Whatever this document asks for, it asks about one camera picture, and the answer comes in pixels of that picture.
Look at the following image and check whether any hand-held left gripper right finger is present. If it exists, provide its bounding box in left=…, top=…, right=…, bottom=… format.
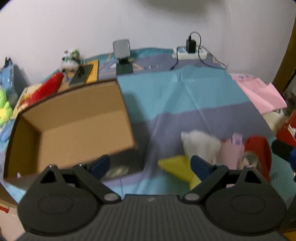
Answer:
left=181, top=155, right=273, bottom=204

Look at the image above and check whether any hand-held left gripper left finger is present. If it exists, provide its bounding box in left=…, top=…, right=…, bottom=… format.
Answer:
left=28, top=155, right=122, bottom=204

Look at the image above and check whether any white fluffy cloth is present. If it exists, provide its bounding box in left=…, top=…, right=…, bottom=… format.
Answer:
left=181, top=130, right=222, bottom=165

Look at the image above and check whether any yellow soft cloth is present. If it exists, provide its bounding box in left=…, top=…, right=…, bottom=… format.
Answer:
left=158, top=155, right=202, bottom=191

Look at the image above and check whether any brown cardboard box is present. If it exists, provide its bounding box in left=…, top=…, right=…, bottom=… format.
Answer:
left=3, top=79, right=139, bottom=183

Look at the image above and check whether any red soft hat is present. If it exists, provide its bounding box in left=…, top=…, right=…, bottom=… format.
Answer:
left=242, top=136, right=273, bottom=183

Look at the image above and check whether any blue purple striped tablecloth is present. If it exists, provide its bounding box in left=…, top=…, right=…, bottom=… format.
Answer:
left=0, top=47, right=292, bottom=209

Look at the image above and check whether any dark round object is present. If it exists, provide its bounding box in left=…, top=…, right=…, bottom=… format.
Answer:
left=271, top=138, right=296, bottom=168

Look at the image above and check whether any cream patterned object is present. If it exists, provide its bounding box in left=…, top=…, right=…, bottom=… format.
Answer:
left=264, top=110, right=288, bottom=136

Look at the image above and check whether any yellow and black flat box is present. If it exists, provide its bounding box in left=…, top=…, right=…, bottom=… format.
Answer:
left=69, top=60, right=100, bottom=86

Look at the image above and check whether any long red plush pillow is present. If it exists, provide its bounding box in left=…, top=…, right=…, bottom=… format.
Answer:
left=20, top=72, right=65, bottom=106

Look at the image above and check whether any red box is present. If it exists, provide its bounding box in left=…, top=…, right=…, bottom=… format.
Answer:
left=276, top=115, right=296, bottom=147

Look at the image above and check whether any pink paper sheet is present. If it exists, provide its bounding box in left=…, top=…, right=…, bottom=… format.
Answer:
left=231, top=74, right=287, bottom=114

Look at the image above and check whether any white and red carton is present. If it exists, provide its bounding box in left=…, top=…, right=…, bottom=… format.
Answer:
left=0, top=183, right=25, bottom=237

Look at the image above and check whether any green plush toy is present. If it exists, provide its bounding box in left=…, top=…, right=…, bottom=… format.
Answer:
left=0, top=86, right=12, bottom=126

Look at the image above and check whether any white power strip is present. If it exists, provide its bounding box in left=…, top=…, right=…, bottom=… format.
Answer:
left=173, top=46, right=208, bottom=60

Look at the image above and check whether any grey device on black stand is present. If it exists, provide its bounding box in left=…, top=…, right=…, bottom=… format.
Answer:
left=112, top=39, right=134, bottom=75

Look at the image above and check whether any black charger plug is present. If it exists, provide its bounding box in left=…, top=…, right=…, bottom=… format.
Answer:
left=186, top=32, right=197, bottom=54

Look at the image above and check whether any blue printed bag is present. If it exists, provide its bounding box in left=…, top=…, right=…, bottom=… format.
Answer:
left=0, top=57, right=18, bottom=102

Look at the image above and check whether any black charger cable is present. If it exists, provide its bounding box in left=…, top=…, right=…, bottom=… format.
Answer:
left=171, top=31, right=228, bottom=70

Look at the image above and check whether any wooden door frame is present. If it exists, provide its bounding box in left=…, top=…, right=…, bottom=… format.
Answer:
left=272, top=28, right=296, bottom=93

